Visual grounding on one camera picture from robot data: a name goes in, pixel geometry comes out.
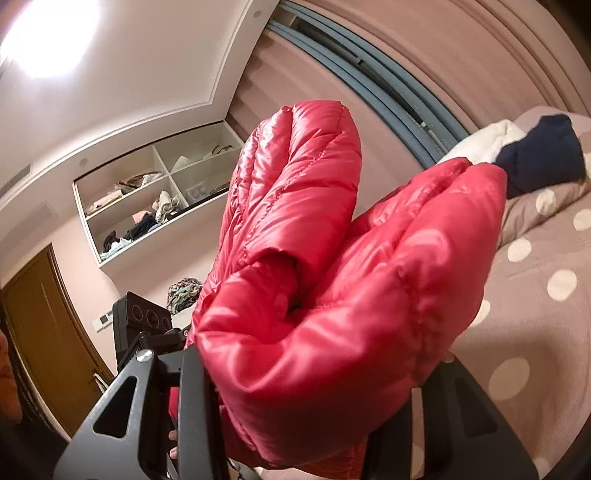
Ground ceiling air vent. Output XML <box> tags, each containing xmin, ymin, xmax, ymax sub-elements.
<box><xmin>0</xmin><ymin>164</ymin><xmax>32</xmax><ymax>198</ymax></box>

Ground pink curtain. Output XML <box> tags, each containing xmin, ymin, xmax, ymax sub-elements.
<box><xmin>226</xmin><ymin>0</ymin><xmax>591</xmax><ymax>167</ymax></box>

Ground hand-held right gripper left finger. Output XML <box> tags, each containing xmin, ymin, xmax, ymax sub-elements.
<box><xmin>53</xmin><ymin>346</ymin><xmax>230</xmax><ymax>480</ymax></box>

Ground white wall shelf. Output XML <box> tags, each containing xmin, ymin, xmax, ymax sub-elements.
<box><xmin>73</xmin><ymin>119</ymin><xmax>245</xmax><ymax>266</ymax></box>

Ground pink polka-dot blanket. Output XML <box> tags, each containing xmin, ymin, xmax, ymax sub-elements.
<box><xmin>411</xmin><ymin>106</ymin><xmax>591</xmax><ymax>480</ymax></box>

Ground navy blue garment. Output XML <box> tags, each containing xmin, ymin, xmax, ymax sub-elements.
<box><xmin>494</xmin><ymin>114</ymin><xmax>588</xmax><ymax>199</ymax></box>

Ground brown bag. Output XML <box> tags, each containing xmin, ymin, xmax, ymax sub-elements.
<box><xmin>115</xmin><ymin>172</ymin><xmax>163</xmax><ymax>191</ymax></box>

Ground blue-grey window frame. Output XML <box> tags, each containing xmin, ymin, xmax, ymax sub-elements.
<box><xmin>265</xmin><ymin>0</ymin><xmax>469</xmax><ymax>169</ymax></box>

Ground dark folded clothes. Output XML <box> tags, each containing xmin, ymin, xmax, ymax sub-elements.
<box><xmin>122</xmin><ymin>215</ymin><xmax>158</xmax><ymax>241</ymax></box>

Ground white crumpled cloth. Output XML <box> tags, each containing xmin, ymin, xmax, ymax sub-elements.
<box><xmin>154</xmin><ymin>191</ymin><xmax>185</xmax><ymax>222</ymax></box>

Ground white fluffy garment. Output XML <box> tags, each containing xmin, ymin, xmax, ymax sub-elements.
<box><xmin>436</xmin><ymin>120</ymin><xmax>527</xmax><ymax>164</ymax></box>

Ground brown wooden door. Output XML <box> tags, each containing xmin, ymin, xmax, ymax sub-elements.
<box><xmin>0</xmin><ymin>244</ymin><xmax>114</xmax><ymax>435</ymax></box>

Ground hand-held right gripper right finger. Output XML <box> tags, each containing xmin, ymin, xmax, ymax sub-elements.
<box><xmin>364</xmin><ymin>354</ymin><xmax>539</xmax><ymax>480</ymax></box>

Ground red puffer jacket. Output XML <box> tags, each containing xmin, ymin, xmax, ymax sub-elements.
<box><xmin>167</xmin><ymin>99</ymin><xmax>509</xmax><ymax>472</ymax></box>

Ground ceiling light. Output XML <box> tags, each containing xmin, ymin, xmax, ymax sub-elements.
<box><xmin>7</xmin><ymin>0</ymin><xmax>101</xmax><ymax>80</ymax></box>

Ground patterned cloth heap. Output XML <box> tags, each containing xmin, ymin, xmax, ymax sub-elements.
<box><xmin>166</xmin><ymin>277</ymin><xmax>204</xmax><ymax>315</ymax></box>

